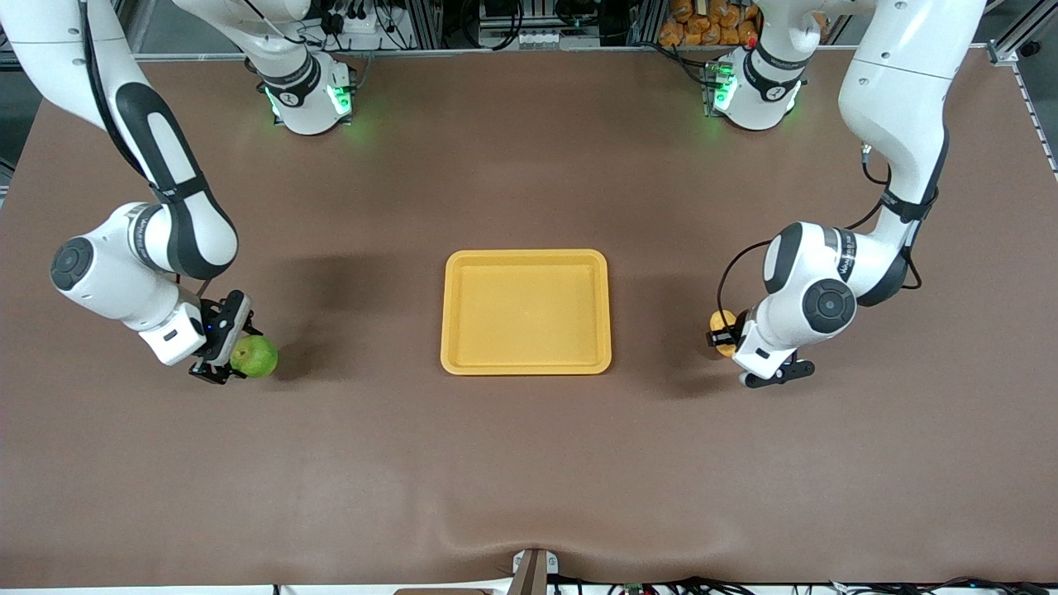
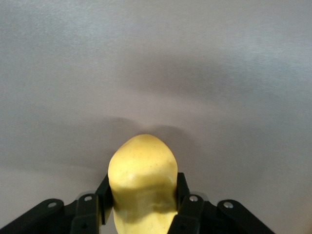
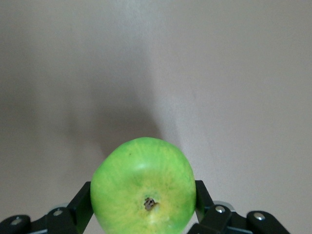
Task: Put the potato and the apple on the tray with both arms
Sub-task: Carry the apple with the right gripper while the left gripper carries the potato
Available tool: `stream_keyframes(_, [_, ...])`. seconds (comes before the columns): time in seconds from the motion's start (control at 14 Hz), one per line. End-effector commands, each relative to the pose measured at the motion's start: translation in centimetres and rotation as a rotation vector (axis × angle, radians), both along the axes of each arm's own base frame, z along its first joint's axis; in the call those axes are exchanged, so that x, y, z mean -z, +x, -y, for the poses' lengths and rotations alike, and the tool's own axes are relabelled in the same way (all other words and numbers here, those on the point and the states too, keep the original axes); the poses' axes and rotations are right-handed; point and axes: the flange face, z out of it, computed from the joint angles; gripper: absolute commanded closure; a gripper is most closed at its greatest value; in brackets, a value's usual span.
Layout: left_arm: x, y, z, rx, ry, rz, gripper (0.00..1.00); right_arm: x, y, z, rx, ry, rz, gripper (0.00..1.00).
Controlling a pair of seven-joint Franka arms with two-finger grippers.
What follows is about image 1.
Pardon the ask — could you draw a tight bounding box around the bag of orange items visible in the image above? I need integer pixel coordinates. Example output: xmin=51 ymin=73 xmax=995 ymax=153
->
xmin=659 ymin=0 xmax=761 ymax=47

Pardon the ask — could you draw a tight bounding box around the brown table mat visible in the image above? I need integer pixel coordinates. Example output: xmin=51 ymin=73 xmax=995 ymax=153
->
xmin=0 ymin=45 xmax=1058 ymax=589

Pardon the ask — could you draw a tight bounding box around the aluminium frame post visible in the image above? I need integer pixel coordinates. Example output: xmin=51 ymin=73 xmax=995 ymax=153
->
xmin=988 ymin=0 xmax=1044 ymax=65

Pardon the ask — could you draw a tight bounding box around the white power strip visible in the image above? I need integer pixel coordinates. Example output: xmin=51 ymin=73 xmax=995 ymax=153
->
xmin=326 ymin=7 xmax=389 ymax=34

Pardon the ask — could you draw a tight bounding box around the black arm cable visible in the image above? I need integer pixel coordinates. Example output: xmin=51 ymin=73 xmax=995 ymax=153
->
xmin=716 ymin=140 xmax=927 ymax=330
xmin=79 ymin=0 xmax=212 ymax=298

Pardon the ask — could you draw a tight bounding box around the green apple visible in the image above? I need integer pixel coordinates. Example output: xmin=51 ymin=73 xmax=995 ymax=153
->
xmin=230 ymin=335 xmax=279 ymax=379

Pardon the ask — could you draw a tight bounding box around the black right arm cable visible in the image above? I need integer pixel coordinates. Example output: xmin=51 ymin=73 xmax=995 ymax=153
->
xmin=79 ymin=0 xmax=212 ymax=298

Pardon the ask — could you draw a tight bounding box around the yellow plastic tray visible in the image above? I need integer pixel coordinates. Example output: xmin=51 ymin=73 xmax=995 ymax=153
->
xmin=441 ymin=250 xmax=612 ymax=376

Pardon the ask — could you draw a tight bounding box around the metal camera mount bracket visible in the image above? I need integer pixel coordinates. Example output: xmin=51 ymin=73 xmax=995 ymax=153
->
xmin=511 ymin=548 xmax=559 ymax=595

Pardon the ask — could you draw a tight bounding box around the yellow potato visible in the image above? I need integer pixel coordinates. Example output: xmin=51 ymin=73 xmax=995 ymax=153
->
xmin=712 ymin=310 xmax=738 ymax=359

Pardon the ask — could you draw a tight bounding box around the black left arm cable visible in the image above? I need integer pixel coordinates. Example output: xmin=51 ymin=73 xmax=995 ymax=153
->
xmin=716 ymin=140 xmax=927 ymax=330

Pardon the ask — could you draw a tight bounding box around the aluminium table edge rail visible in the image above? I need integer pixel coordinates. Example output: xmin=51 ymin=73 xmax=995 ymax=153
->
xmin=132 ymin=43 xmax=993 ymax=63

